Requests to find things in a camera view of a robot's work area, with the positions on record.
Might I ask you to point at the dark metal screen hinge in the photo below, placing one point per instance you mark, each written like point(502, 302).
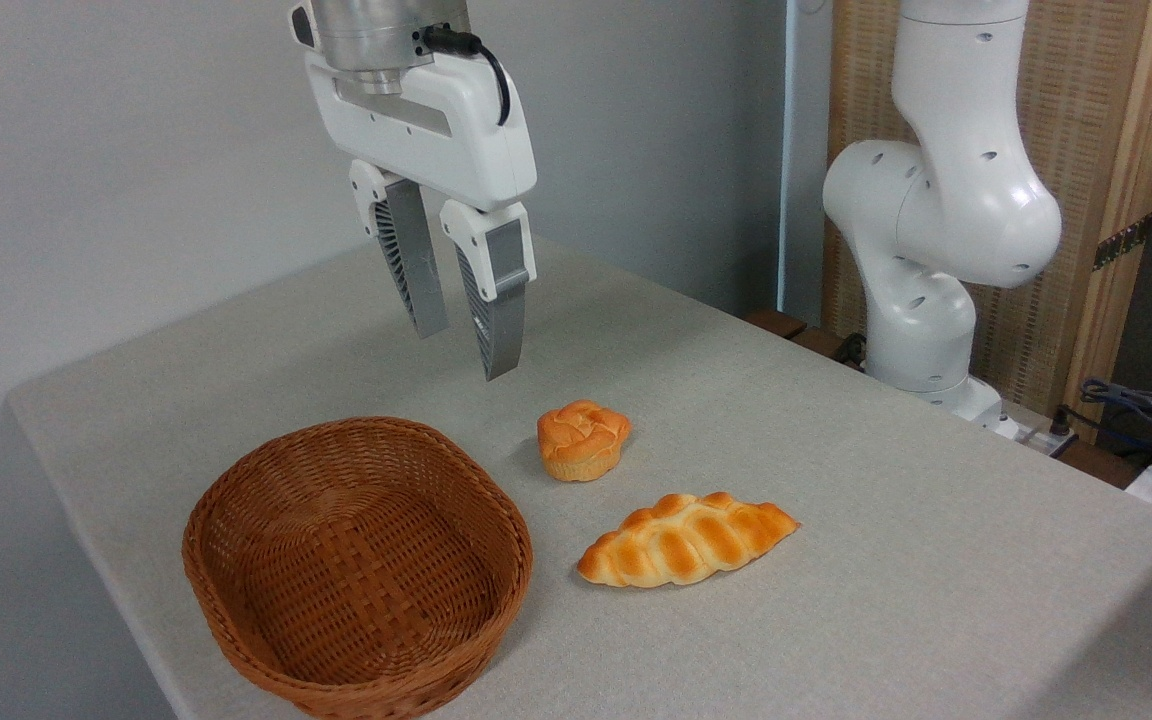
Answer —
point(1123, 242)

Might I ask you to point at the braided golden bread loaf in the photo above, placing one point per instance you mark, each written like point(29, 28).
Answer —
point(681, 540)

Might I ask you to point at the brown woven wicker basket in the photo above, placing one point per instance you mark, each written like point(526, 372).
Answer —
point(356, 560)

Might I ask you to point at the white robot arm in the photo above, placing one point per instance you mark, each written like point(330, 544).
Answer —
point(946, 210)

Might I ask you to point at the rose-shaped orange bread bun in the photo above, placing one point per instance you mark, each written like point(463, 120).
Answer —
point(581, 440)

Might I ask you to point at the wooden rattan folding screen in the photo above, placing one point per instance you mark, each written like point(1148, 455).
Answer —
point(1086, 110)

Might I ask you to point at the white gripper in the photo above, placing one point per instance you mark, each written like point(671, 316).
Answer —
point(436, 150)

